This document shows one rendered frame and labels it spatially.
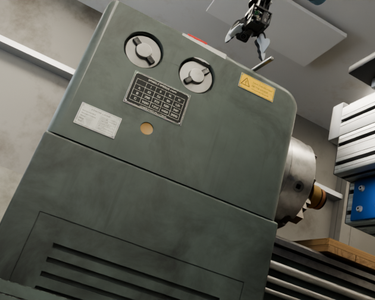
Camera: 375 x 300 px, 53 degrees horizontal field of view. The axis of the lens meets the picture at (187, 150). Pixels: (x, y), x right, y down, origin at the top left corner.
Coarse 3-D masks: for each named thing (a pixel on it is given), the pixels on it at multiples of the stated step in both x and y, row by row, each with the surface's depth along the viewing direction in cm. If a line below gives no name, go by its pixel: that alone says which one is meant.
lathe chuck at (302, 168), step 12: (300, 144) 121; (300, 156) 117; (312, 156) 119; (300, 168) 115; (312, 168) 116; (288, 180) 113; (300, 180) 114; (312, 180) 115; (288, 192) 113; (300, 192) 114; (288, 204) 115; (300, 204) 115; (276, 216) 117
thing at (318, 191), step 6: (312, 186) 129; (318, 186) 131; (312, 192) 128; (318, 192) 129; (324, 192) 131; (312, 198) 128; (318, 198) 128; (324, 198) 129; (312, 204) 129; (318, 204) 130; (324, 204) 130
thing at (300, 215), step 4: (308, 200) 127; (304, 204) 125; (308, 204) 126; (304, 208) 123; (300, 212) 121; (288, 216) 118; (296, 216) 119; (300, 216) 120; (280, 220) 120; (284, 220) 119; (288, 220) 119; (292, 220) 121; (296, 220) 121; (300, 220) 121
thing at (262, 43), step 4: (260, 36) 127; (256, 40) 127; (260, 40) 127; (264, 40) 125; (268, 40) 123; (256, 44) 127; (260, 44) 127; (264, 44) 125; (268, 44) 123; (260, 48) 126; (264, 48) 125; (260, 52) 126; (264, 52) 126; (260, 56) 126; (264, 56) 126
